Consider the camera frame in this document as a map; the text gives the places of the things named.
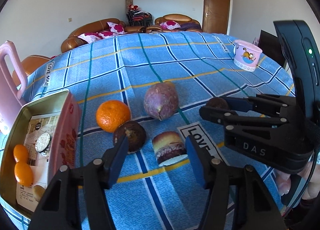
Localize stacked dark chairs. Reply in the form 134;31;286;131
127;10;153;27

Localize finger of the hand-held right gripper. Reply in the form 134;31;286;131
199;106;290;133
216;95;297;120

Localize purple blanket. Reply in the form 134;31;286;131
179;22;202;31

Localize brown leather armchair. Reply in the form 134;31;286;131
146;14;202;34

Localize pink cartoon cup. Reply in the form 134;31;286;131
233;40;263;72

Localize large purple passion fruit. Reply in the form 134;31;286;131
144;82;179;121

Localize black television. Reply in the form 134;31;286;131
257;30;288;68

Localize dark brown passion fruit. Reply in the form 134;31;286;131
113;120;147;154

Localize person's right hand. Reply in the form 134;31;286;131
275;156;320;202

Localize miniature burger toy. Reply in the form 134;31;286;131
152;131;188;167

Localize brown leather sofa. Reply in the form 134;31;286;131
61;19;127;53

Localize brown wooden door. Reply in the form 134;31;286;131
202;0;231;34

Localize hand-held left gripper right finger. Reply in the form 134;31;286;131
184;135;287;230

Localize large orange tangerine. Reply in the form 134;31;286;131
96;100;131;133

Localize white magenta floral pillow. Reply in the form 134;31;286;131
107;22;125;34
160;21;180;30
77;32;102;44
99;30;118;39

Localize blue plaid tablecloth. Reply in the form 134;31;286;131
0;32;300;230

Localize pink electric kettle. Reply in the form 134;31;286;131
0;40;28;135

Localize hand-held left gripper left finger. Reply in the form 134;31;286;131
29;135;130;230

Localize round speckled sandwich cookie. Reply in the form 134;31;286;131
35;133;52;158

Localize small orange kumquat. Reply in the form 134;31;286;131
13;144;30;163
14;162;34;187

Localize brown leather chair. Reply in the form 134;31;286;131
12;55;52;86

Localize pink rectangular tin box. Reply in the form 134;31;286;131
0;89;82;220

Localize small dark passion fruit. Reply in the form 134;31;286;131
205;97;230;110

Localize small yellow-brown fruit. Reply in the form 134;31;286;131
32;185;45;202

